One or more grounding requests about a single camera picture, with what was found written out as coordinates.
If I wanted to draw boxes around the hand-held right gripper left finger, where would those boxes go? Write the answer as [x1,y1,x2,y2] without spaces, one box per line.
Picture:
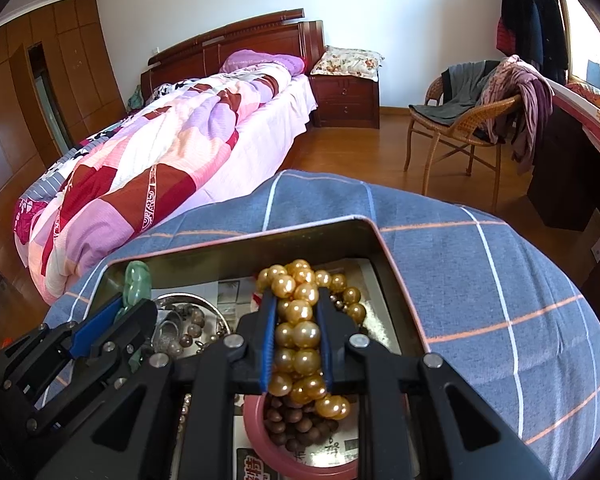
[35,292,278,480]

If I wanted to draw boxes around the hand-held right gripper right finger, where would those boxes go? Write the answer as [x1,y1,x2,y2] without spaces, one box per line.
[315,300,556,480]

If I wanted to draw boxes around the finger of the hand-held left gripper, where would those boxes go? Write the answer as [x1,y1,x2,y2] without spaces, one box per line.
[0,294,126,401]
[22,299,157,436]

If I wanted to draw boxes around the gold pearl necklace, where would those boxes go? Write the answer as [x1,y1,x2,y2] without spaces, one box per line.
[254,259,368,423]

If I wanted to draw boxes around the green jade bangle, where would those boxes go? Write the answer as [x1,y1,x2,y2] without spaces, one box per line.
[115,260,155,373]

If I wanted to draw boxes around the brown wooden bead bracelet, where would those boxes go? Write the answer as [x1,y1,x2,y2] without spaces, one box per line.
[262,395,341,453]

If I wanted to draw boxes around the pink bangle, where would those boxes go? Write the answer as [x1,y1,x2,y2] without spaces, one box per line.
[242,394,362,480]

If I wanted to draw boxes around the rectangular metal tin box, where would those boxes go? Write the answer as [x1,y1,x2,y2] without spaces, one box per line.
[87,217,430,480]

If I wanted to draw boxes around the silver bangle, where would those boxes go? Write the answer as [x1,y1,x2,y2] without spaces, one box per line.
[152,294,233,341]

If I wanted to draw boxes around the blue checked tablecloth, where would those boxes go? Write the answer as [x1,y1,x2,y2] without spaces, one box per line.
[35,170,600,480]

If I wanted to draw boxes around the pink patchwork quilt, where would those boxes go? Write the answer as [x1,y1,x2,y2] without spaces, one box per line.
[12,62,293,286]

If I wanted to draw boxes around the pink bed sheet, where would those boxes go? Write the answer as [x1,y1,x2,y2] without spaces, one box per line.
[45,77,317,306]

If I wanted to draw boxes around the dark wooden nightstand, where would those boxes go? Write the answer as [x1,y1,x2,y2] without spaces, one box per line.
[310,74,381,129]

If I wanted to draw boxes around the wicker chair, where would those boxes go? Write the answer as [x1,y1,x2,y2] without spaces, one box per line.
[404,62,523,196]

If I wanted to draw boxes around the wooden wardrobe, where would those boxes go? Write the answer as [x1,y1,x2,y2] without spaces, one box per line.
[0,0,131,246]

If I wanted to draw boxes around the dark desk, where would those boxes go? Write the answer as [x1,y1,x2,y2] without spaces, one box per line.
[526,80,600,233]

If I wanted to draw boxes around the purple pillow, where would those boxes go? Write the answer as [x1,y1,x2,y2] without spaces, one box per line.
[220,50,306,78]

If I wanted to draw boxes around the floral cushion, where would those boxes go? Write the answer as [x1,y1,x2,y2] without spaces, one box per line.
[311,45,384,81]

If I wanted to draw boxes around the grey clothes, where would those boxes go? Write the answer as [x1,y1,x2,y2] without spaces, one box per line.
[409,60,503,126]

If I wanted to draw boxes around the dark wooden bed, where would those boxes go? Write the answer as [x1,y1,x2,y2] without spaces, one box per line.
[12,8,326,306]

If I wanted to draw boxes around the pink maroon clothes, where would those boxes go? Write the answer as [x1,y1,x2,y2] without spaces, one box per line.
[475,55,555,173]

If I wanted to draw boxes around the red white desk cover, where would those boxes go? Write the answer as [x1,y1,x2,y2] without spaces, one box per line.
[550,80,600,176]

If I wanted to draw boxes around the red garment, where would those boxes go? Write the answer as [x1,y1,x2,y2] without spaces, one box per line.
[496,17,513,53]

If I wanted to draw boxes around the red floral pillow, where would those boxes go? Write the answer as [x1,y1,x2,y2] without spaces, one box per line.
[567,82,600,123]

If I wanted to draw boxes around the black hanging coat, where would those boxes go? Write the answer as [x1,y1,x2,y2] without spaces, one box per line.
[500,0,570,86]

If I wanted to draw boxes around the window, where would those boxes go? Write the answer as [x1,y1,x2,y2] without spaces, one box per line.
[555,0,600,101]

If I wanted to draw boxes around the grey bead bracelet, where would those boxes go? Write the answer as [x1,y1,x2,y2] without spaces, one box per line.
[167,305,231,358]

